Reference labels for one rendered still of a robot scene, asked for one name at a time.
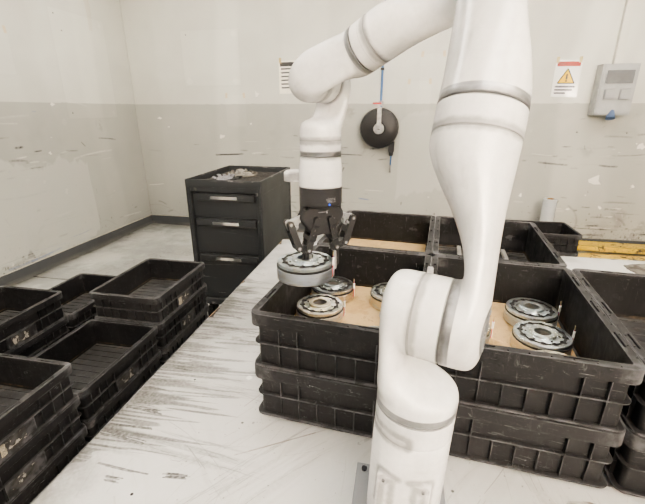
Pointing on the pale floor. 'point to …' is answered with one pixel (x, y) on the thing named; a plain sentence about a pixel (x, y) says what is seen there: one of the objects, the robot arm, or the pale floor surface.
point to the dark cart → (236, 224)
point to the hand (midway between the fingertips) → (320, 261)
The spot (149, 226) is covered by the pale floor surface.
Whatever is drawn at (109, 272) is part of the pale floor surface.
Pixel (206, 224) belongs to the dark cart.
